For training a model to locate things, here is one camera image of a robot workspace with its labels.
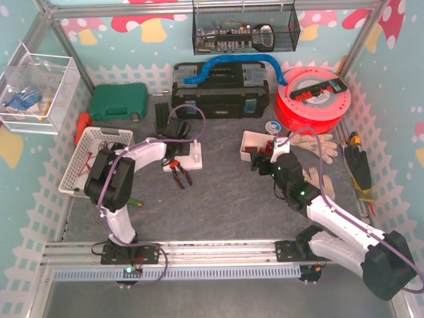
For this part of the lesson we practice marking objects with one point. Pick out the white work glove lower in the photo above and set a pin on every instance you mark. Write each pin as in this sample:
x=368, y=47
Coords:
x=312, y=176

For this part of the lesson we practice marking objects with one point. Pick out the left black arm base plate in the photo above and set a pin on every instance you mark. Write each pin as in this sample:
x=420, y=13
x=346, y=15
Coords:
x=113, y=254

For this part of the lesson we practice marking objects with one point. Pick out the green plastic case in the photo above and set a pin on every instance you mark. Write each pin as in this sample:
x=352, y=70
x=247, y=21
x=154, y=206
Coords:
x=119, y=101

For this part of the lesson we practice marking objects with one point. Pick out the clear acrylic box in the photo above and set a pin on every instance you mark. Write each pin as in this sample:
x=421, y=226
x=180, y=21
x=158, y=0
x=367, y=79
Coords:
x=55, y=77

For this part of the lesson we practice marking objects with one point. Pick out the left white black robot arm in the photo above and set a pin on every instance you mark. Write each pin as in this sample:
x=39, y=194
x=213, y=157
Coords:
x=110, y=180

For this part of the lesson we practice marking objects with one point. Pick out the green screwdriver handle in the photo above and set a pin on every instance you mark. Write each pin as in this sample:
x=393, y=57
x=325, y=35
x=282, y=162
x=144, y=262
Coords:
x=135, y=202

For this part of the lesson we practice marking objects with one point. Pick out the white perforated basket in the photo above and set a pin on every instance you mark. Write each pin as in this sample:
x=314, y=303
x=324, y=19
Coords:
x=91, y=142

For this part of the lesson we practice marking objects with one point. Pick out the black red connector strip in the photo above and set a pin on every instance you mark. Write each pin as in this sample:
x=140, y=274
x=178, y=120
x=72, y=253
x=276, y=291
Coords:
x=335, y=86

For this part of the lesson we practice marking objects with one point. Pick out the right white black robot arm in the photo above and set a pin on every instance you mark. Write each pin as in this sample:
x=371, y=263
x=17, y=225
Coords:
x=382, y=260

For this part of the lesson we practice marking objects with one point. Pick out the white peg base plate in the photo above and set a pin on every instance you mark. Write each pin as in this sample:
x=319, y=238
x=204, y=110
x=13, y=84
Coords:
x=191, y=162

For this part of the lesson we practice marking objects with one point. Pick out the blue white gloves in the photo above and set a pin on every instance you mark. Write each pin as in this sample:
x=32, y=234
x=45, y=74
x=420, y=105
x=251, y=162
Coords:
x=26, y=101

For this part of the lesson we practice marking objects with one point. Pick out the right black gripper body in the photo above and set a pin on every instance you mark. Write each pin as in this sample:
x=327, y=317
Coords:
x=259, y=159

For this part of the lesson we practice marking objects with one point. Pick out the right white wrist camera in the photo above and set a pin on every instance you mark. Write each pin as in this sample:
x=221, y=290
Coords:
x=281, y=145

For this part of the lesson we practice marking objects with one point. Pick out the black aluminium extrusion piece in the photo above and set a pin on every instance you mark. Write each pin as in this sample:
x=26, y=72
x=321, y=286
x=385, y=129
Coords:
x=162, y=113

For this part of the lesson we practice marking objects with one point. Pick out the white parts tray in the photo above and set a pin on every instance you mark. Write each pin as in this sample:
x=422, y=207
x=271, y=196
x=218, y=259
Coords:
x=255, y=141

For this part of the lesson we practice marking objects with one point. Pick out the white work glove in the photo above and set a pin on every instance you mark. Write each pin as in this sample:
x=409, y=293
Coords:
x=312, y=176
x=309, y=142

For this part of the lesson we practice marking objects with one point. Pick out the orange tool handle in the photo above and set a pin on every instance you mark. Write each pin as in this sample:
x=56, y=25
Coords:
x=84, y=121

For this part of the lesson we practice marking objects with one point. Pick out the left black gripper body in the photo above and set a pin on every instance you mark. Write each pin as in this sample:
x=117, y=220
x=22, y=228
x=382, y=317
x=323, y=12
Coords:
x=174, y=133

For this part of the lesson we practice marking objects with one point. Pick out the black toolbox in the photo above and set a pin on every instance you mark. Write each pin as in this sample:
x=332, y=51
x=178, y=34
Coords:
x=231, y=91

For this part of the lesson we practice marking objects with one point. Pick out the black mesh wire basket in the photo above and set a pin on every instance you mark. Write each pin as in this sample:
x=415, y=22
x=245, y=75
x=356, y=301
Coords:
x=244, y=27

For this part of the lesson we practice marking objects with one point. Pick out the red filament spool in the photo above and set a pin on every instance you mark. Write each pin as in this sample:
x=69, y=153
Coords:
x=321, y=113

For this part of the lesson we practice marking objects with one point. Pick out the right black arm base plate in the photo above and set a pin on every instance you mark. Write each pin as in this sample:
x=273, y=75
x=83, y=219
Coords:
x=293, y=251

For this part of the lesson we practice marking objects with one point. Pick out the white work glove upper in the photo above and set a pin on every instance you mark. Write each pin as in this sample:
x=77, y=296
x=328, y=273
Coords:
x=309, y=142

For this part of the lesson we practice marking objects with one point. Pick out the grey slotted cable duct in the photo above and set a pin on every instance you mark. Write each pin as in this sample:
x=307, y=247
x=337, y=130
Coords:
x=179, y=273

